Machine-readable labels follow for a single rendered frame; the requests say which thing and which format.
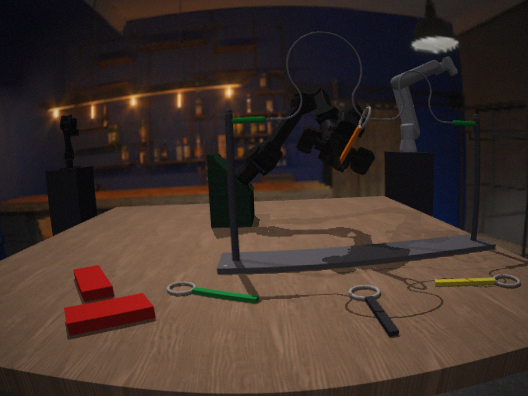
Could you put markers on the green handle with grey loop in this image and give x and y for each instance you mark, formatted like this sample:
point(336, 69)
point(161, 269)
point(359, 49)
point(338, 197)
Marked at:
point(213, 293)

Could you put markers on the orange handle with grey ring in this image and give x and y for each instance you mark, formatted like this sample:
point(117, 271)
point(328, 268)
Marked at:
point(356, 133)

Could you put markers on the red rectangular block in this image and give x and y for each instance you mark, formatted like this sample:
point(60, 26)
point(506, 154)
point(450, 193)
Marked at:
point(92, 283)
point(110, 313)

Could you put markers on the yellow handle with grey loop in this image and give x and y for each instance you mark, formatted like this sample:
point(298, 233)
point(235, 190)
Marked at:
point(477, 281)

